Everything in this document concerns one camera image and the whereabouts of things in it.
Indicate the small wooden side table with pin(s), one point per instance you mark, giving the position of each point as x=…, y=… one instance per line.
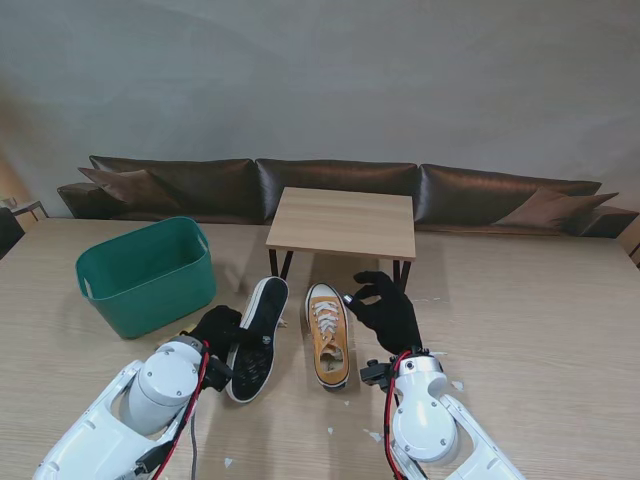
x=27, y=205

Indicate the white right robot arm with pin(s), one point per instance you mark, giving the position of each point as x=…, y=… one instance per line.
x=425, y=425

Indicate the brown leather cushion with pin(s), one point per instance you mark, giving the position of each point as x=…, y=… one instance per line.
x=125, y=187
x=550, y=207

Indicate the dark brown leather sofa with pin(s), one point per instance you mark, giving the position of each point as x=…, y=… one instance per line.
x=340, y=175

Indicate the small wooden table black legs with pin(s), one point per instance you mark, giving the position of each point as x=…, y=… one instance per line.
x=340, y=220

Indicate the green plastic basket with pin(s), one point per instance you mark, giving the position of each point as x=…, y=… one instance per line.
x=150, y=305

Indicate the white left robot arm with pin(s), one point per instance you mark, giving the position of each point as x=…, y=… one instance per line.
x=160, y=385

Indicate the yellow canvas sneaker white laces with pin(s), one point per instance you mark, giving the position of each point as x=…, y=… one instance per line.
x=325, y=325
x=255, y=370

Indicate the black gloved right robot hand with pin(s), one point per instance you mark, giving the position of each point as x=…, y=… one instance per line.
x=395, y=320

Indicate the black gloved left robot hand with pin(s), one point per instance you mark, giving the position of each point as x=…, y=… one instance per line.
x=220, y=330

